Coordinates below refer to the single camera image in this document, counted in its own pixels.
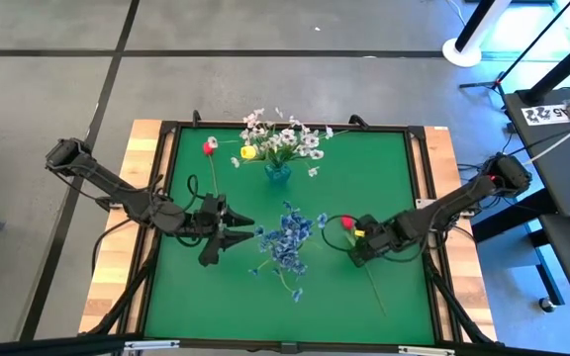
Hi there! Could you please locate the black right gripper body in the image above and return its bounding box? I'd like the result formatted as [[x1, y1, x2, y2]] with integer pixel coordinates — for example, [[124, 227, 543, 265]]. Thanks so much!
[[347, 213, 405, 268]]

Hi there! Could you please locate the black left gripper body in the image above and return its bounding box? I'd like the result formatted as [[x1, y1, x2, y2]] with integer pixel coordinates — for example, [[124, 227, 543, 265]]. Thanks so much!
[[185, 192, 231, 268]]

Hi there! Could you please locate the red artificial tulip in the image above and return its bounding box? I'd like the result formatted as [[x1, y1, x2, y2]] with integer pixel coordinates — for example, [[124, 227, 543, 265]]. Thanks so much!
[[202, 141, 220, 197], [339, 214, 388, 317]]

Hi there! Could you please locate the blue artificial flower bunch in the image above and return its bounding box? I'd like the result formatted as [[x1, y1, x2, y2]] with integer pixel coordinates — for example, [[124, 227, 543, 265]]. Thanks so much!
[[247, 200, 330, 304]]

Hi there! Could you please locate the teal glass vase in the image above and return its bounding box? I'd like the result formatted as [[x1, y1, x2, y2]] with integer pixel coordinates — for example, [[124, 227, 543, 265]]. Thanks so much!
[[263, 162, 293, 185]]

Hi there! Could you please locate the green table mat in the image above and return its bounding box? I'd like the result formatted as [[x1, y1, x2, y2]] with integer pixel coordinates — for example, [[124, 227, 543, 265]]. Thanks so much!
[[143, 127, 437, 346]]

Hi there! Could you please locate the white artificial flower bunch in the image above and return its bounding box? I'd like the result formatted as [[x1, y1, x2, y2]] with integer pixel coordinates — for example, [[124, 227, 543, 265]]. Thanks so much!
[[207, 107, 348, 180]]

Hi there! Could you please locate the black desk leg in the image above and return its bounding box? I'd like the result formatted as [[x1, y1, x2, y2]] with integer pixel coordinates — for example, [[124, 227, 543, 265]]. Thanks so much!
[[471, 190, 558, 243]]

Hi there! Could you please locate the thin black tripod stand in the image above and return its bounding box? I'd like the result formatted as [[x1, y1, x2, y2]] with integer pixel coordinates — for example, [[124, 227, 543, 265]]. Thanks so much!
[[459, 0, 570, 91]]

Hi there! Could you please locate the black desk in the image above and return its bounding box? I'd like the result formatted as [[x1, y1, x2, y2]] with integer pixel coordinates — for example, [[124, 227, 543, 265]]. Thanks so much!
[[505, 86, 570, 218]]

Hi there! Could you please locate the white round pole base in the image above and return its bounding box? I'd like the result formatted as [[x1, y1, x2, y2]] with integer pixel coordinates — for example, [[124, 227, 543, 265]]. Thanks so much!
[[441, 37, 484, 68]]

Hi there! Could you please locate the black crossbeam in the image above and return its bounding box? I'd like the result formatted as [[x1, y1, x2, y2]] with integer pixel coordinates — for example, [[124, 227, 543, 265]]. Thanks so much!
[[0, 334, 143, 356]]

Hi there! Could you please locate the white paper label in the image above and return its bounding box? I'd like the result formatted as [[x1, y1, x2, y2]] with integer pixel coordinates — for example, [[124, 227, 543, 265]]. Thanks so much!
[[521, 103, 570, 127]]

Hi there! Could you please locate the black and white pole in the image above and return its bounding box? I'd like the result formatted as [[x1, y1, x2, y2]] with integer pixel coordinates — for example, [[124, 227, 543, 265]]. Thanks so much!
[[454, 0, 499, 53]]

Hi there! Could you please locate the thick black pole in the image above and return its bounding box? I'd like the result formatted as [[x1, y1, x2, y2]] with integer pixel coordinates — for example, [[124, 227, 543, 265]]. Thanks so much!
[[520, 29, 570, 105]]

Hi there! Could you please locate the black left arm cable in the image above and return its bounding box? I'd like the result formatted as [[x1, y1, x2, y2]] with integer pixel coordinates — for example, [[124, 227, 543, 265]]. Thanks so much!
[[168, 172, 205, 219]]

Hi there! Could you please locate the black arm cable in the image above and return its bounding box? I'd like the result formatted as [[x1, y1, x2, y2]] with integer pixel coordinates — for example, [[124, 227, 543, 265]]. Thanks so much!
[[320, 214, 365, 254], [168, 172, 205, 219]]

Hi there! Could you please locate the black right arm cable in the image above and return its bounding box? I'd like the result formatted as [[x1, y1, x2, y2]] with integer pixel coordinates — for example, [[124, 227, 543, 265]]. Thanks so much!
[[320, 214, 365, 254]]

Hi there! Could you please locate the black table frame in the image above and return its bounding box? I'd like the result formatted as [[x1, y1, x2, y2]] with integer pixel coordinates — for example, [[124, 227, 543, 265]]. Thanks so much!
[[116, 118, 464, 355]]

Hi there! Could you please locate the black hanging cable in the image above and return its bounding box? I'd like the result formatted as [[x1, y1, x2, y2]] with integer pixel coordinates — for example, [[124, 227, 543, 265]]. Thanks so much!
[[90, 217, 136, 278]]

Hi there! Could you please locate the aluminium bracket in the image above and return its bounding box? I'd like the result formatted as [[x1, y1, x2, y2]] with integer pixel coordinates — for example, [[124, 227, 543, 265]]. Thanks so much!
[[397, 345, 457, 356], [124, 339, 181, 352]]

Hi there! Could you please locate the white cable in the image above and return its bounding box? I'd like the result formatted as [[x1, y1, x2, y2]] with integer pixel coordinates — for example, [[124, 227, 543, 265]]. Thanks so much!
[[522, 116, 570, 167]]

